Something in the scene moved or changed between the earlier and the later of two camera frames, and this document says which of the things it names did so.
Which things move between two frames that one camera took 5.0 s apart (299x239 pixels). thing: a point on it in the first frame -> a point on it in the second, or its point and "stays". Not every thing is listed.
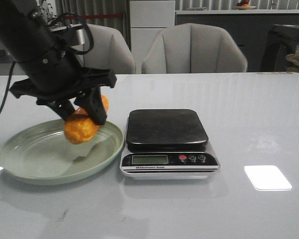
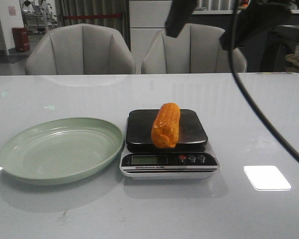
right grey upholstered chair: (192, 48) stays
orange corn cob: (79, 127) -> (165, 126)
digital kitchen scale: (167, 144) stays
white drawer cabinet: (147, 18) stays
